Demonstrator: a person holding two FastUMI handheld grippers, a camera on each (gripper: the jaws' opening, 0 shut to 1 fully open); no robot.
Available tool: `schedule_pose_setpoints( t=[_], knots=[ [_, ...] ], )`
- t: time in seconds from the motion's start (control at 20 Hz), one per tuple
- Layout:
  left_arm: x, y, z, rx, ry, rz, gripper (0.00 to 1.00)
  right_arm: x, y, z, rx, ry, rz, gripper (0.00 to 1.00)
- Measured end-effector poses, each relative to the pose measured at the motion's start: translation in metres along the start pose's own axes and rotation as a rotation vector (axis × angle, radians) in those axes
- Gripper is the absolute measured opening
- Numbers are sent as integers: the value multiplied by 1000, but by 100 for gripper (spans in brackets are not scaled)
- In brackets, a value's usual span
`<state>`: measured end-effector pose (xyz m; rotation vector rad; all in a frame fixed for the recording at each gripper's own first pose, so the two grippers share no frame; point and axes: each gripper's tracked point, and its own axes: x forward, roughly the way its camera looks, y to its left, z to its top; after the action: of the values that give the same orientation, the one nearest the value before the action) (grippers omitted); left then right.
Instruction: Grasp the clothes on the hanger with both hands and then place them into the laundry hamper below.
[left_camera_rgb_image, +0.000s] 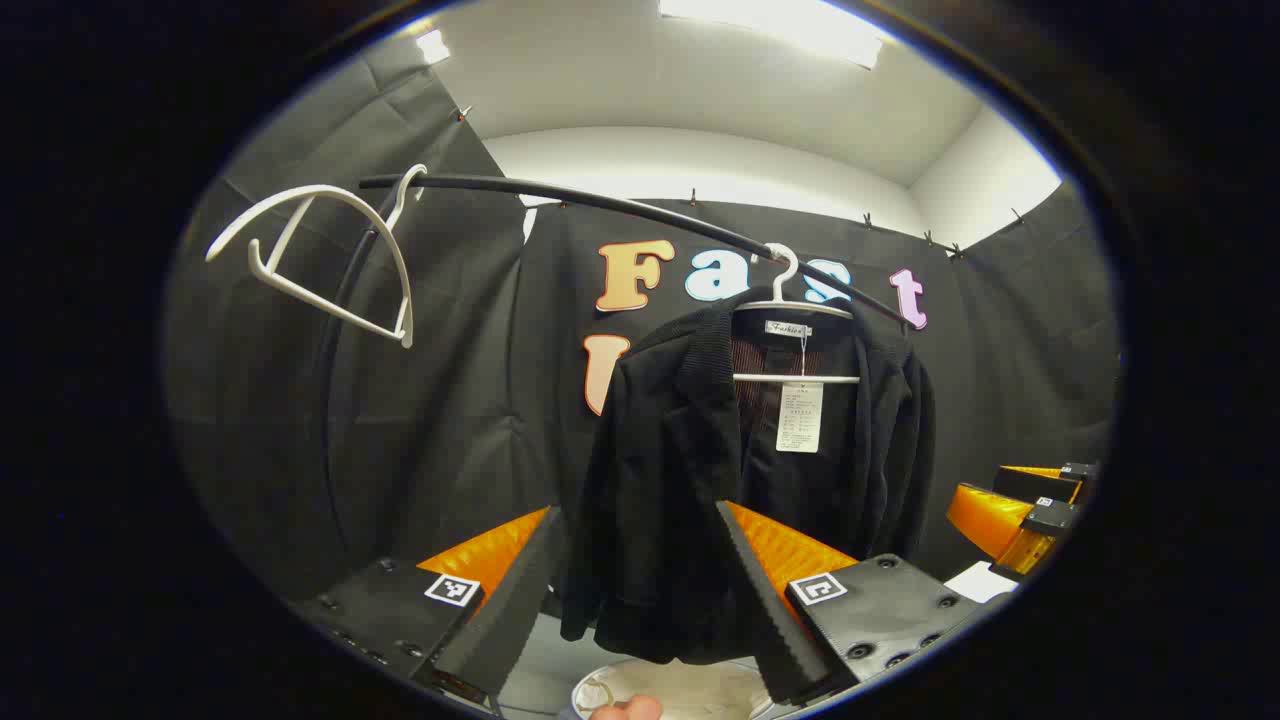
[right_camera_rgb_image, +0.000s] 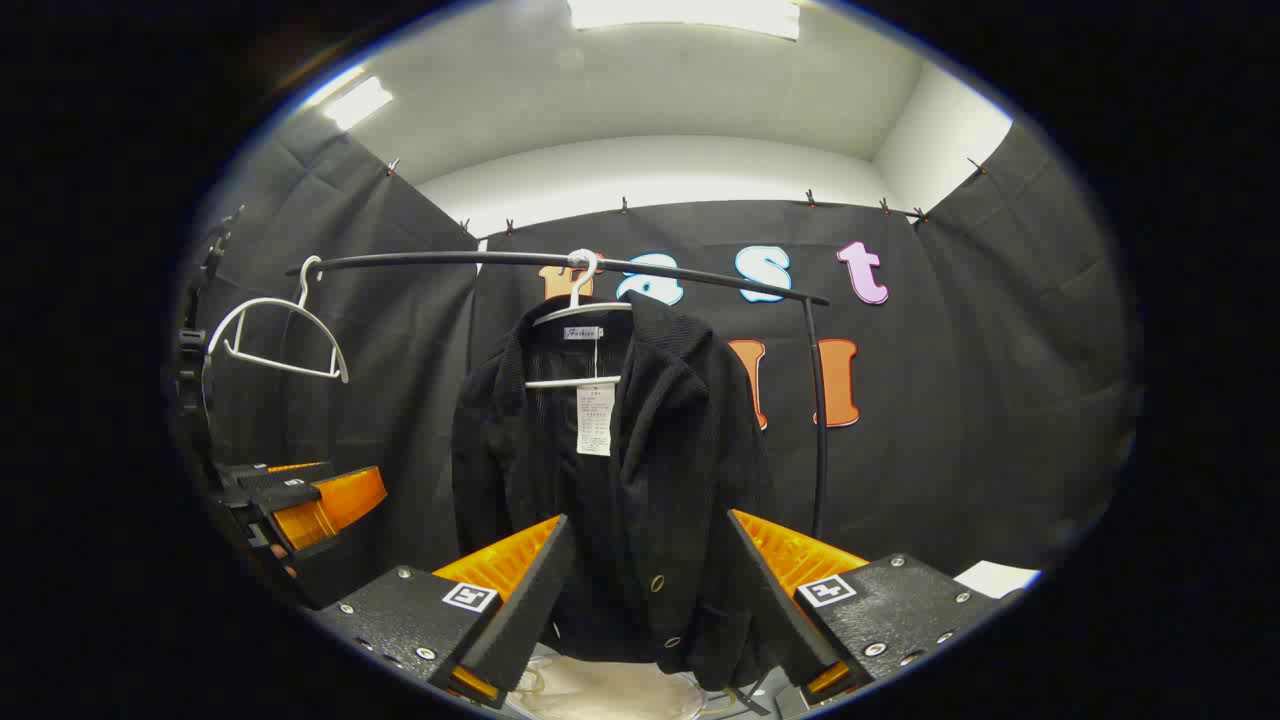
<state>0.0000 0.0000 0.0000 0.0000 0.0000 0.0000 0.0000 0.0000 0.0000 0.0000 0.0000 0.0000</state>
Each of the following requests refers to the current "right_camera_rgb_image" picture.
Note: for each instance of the white paper sheet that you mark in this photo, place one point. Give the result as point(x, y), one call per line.
point(995, 578)

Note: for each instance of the white laundry hamper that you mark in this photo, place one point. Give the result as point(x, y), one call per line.
point(600, 695)

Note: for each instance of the black clothes rack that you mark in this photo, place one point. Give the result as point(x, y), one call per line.
point(440, 259)

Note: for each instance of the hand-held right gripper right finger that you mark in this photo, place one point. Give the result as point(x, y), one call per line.
point(775, 610)

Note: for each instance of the small ceiling light panel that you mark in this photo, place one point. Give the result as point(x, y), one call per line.
point(357, 103)

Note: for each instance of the white plastic hanger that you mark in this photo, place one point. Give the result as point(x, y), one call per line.
point(341, 362)
point(560, 383)

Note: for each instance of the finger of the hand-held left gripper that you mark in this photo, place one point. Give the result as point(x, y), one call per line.
point(285, 492)
point(290, 474)

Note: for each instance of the black backdrop cloth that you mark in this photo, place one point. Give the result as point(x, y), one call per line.
point(960, 420)

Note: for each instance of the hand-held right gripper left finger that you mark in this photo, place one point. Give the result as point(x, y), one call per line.
point(520, 620)

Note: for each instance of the black jacket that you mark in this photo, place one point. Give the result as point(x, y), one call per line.
point(660, 470)

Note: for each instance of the large ceiling light panel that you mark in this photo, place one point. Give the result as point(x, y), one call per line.
point(690, 15)

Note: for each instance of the row of black clips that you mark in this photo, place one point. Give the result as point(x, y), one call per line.
point(623, 206)

